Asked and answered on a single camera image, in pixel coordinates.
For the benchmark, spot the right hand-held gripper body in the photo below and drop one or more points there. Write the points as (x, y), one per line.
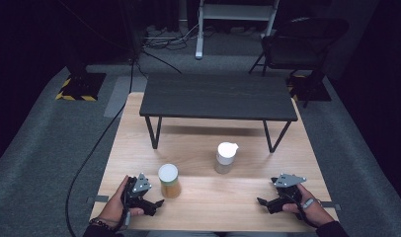
(289, 181)

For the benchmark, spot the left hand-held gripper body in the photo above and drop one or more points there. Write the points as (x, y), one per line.
(141, 184)

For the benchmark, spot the orange jar with white lid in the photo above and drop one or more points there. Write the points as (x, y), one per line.
(169, 184)

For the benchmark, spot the clear jar with white lid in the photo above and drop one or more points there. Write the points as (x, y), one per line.
(225, 158)

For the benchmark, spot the black raised shelf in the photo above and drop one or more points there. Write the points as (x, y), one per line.
(218, 95)

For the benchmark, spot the person's left hand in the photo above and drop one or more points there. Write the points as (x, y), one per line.
(114, 209)

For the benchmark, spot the person's right hand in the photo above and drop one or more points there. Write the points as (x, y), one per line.
(315, 214)

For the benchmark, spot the grey tape strip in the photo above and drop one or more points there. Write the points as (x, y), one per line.
(332, 206)
(99, 198)

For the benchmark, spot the grey floor mat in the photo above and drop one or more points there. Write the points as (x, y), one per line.
(118, 97)

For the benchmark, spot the black folding chair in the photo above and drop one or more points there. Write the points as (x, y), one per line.
(300, 42)

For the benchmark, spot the white metal stand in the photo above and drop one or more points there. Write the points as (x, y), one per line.
(234, 11)

